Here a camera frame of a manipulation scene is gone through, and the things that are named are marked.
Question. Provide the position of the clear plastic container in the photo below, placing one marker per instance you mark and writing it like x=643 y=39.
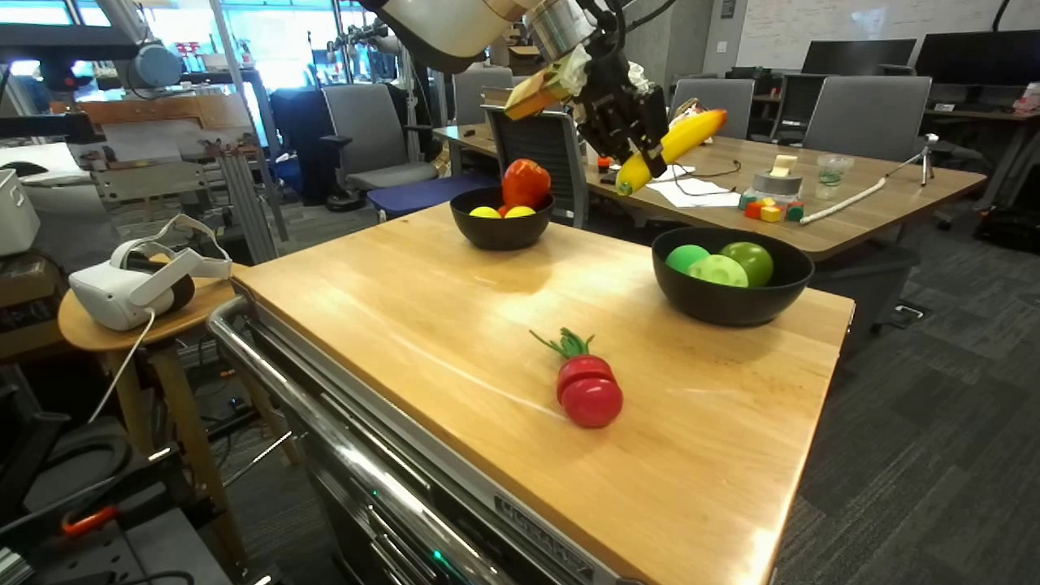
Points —
x=780 y=184

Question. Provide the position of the grey office chair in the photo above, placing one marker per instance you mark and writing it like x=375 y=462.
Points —
x=865 y=114
x=483 y=91
x=719 y=99

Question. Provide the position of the green block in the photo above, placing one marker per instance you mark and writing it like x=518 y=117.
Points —
x=793 y=215

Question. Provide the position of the yellow lemon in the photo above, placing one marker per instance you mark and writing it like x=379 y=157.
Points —
x=520 y=210
x=484 y=214

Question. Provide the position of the yellow banana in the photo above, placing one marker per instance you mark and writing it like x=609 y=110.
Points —
x=686 y=134

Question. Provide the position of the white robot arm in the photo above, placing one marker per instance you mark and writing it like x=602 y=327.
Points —
x=457 y=22

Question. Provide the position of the red orange apple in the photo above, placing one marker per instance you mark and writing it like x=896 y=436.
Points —
x=527 y=181

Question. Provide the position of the red radish with leaves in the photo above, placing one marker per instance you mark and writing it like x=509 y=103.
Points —
x=590 y=390

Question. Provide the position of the light green cabbage half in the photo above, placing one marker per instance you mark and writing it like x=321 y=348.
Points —
x=719 y=271

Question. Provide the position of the orange clamp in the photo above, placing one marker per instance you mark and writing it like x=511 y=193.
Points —
x=87 y=520

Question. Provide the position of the round wooden stool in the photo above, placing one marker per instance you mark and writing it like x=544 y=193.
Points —
x=213 y=303

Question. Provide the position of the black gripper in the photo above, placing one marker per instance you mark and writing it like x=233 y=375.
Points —
x=609 y=91

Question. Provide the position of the white paper sheet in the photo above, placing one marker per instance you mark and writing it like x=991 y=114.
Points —
x=692 y=193

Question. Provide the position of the white stick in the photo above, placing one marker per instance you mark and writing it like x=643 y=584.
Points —
x=856 y=200

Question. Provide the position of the red block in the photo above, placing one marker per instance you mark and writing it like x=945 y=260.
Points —
x=753 y=210

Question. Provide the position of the cart cabinet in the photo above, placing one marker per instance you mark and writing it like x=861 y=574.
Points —
x=367 y=530

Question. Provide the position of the black bowl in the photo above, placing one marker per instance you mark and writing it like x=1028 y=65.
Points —
x=726 y=303
x=505 y=231

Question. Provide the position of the yellow block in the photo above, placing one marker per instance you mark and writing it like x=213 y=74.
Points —
x=771 y=214

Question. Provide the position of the aluminium frame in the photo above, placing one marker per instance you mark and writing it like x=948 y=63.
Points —
x=244 y=205

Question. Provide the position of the clear plastic cup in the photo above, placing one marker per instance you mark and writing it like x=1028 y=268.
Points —
x=836 y=170

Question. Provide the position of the white box device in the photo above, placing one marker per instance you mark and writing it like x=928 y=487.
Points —
x=16 y=215

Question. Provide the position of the dark mesh office chair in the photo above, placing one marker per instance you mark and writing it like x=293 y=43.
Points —
x=542 y=140

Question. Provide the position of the wooden desk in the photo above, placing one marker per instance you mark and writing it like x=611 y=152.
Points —
x=865 y=219

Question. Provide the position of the black monitor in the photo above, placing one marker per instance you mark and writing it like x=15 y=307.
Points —
x=856 y=56
x=977 y=56

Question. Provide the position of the white VR headset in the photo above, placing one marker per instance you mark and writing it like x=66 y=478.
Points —
x=118 y=294

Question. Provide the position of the green ball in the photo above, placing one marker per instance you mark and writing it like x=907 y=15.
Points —
x=683 y=257

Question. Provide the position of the green apple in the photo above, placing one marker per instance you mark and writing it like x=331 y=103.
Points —
x=753 y=260

